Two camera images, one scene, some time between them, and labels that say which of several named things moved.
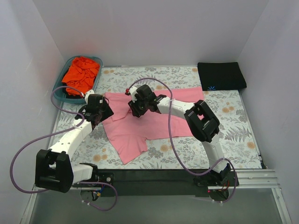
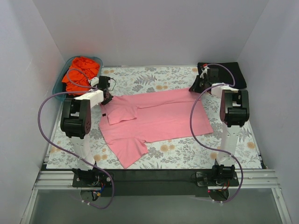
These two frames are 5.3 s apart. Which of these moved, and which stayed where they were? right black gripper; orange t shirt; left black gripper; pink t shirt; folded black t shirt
Moved: left black gripper; right black gripper
Stayed: pink t shirt; orange t shirt; folded black t shirt
